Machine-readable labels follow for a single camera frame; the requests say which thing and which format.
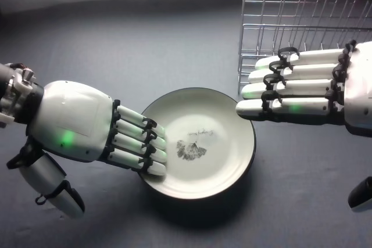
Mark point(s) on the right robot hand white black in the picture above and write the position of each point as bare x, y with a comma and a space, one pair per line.
305, 85

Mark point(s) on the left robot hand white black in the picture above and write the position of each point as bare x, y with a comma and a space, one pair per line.
72, 120

